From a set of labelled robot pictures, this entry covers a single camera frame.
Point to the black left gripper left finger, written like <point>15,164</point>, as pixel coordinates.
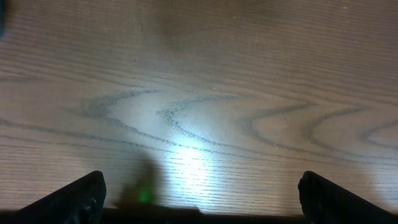
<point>78,202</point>

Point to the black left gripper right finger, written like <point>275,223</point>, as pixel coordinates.
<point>323,201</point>

